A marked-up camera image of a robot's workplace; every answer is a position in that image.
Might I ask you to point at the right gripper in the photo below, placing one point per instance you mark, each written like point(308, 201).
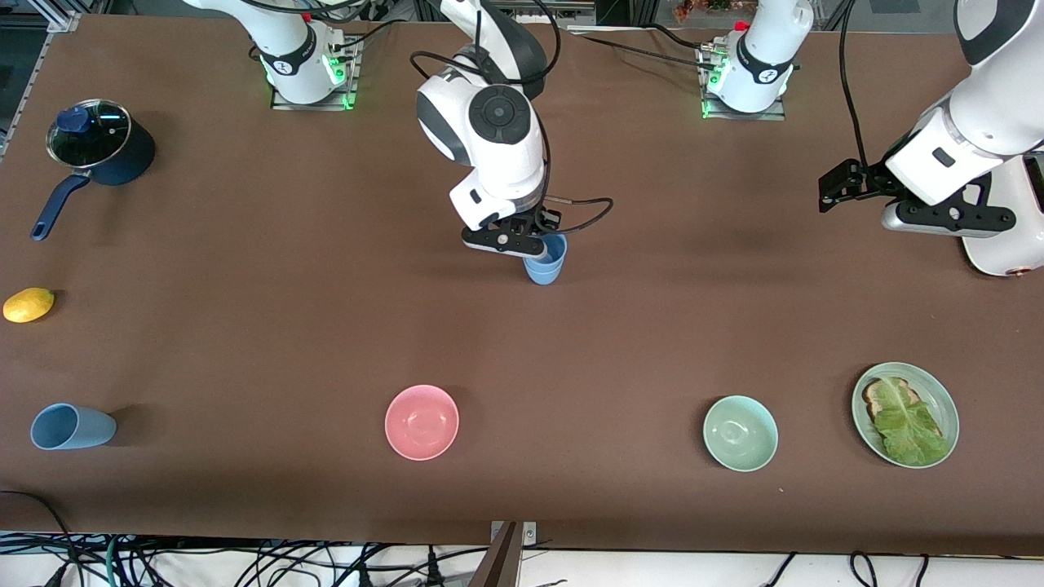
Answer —
point(539, 221)

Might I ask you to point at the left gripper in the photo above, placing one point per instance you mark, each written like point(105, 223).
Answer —
point(869, 181)

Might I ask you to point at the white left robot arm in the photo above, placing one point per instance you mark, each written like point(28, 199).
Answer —
point(1003, 106)

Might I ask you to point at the brown tablecloth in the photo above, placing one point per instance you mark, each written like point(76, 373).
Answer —
point(652, 326)

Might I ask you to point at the toast slice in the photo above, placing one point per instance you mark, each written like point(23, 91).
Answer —
point(874, 399)

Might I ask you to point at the pink bowl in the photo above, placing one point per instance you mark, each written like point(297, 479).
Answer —
point(422, 422)

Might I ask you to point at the pale green plate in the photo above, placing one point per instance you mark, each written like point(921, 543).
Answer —
point(946, 408)

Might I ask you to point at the green lettuce leaf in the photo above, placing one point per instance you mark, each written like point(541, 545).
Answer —
point(909, 428)

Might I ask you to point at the pale green bowl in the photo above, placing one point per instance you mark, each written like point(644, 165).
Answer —
point(740, 434)

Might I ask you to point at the grey metal bar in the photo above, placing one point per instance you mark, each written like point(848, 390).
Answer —
point(497, 567)

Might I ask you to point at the dark blue saucepan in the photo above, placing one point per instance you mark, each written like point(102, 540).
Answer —
point(134, 159)

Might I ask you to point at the glass pot lid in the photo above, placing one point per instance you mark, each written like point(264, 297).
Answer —
point(94, 139)

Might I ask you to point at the yellow lemon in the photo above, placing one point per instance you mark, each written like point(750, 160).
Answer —
point(28, 305)

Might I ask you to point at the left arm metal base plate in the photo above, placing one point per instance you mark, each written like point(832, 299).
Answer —
point(779, 114)

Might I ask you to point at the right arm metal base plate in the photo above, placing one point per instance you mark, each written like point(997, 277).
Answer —
point(352, 86)

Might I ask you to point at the metal table bracket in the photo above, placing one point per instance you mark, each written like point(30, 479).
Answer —
point(530, 534)

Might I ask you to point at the aluminium frame profile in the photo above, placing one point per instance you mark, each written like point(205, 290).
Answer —
point(57, 41)

